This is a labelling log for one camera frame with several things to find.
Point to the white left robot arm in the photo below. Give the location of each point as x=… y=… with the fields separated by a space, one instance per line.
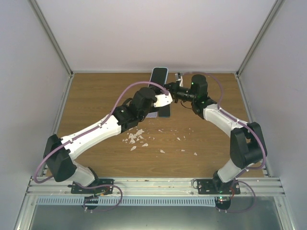
x=60 y=153

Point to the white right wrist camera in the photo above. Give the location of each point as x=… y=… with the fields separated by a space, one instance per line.
x=179 y=80

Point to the aluminium mounting rail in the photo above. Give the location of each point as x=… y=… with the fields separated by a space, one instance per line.
x=132 y=186

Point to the grey slotted cable duct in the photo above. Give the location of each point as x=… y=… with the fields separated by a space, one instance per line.
x=128 y=201

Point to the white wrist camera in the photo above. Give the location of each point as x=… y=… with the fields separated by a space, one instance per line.
x=179 y=80
x=163 y=100

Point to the grey left corner post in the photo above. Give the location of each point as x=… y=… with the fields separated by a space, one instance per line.
x=41 y=18

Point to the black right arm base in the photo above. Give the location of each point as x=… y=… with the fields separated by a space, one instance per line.
x=215 y=186

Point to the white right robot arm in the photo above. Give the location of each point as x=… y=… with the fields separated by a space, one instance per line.
x=247 y=145

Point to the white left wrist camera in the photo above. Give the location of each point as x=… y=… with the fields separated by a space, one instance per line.
x=163 y=100

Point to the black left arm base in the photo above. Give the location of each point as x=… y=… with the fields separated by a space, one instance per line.
x=101 y=186

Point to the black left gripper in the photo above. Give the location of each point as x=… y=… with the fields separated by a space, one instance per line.
x=152 y=87

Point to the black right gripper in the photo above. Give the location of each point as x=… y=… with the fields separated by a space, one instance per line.
x=173 y=89

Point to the phone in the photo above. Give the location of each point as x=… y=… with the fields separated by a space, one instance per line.
x=159 y=75
x=152 y=115

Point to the grey aluminium corner post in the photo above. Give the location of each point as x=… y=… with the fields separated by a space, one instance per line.
x=261 y=33

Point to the black smartphone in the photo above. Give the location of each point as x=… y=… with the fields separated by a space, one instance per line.
x=164 y=111

